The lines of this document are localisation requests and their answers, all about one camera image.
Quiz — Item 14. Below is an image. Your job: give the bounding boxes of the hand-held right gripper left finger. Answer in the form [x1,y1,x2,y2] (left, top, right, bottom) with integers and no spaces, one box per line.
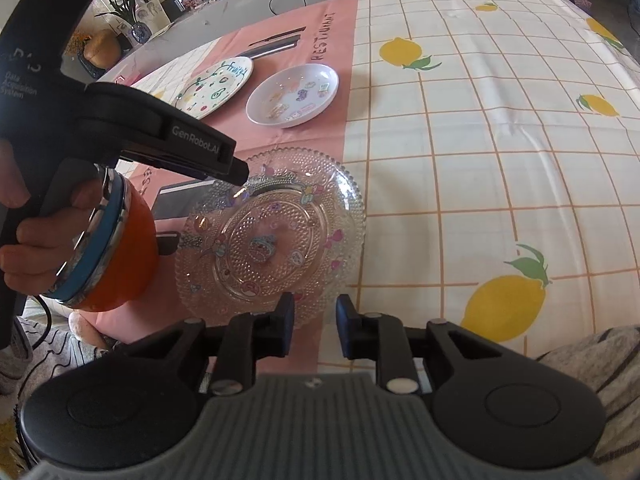
[142,292,296,393]

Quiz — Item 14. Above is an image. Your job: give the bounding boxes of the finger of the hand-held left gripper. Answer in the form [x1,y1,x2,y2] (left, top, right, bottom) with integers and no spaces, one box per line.
[117,142,250,185]

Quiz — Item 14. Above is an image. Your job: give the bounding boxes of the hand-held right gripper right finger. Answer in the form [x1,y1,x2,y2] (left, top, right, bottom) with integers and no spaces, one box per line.
[336,294,538,393]

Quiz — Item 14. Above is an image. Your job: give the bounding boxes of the clear glass plate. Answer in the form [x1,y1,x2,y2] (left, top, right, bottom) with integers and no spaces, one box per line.
[174,146,367,331]

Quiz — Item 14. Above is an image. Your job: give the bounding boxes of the orange bowl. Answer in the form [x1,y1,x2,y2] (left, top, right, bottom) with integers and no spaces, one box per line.
[65,177,161,311]

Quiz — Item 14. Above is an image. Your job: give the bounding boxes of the person's left hand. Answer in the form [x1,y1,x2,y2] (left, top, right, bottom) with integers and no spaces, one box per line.
[0,137,108,295]

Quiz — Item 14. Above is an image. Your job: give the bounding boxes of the orange vase with dried flowers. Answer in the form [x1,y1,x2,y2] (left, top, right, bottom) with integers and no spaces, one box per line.
[65,27,123,68]

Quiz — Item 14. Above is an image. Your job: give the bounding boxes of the white fruit-print plate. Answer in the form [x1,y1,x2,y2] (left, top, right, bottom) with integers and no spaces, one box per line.
[172,56,255,121]

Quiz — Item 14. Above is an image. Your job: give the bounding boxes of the small white sticker plate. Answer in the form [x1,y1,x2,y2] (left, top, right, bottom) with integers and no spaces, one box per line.
[245,64,340,129]

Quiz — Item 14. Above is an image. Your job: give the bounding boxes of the plant in patterned vase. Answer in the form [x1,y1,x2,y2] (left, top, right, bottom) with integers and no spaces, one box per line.
[95,0,153,45]

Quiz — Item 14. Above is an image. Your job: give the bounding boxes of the white picture card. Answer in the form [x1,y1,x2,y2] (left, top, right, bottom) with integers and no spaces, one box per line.
[135,0,172,31]

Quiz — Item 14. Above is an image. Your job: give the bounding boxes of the white television cabinet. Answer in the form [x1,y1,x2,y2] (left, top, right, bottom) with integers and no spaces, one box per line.
[75,0,396,76]

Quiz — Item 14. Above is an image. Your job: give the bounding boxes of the striped grey clothing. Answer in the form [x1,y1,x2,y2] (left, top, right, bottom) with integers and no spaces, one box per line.
[0,310,640,480]

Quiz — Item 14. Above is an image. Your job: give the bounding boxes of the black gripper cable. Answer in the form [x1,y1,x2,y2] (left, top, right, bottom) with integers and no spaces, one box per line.
[15,295,53,356]

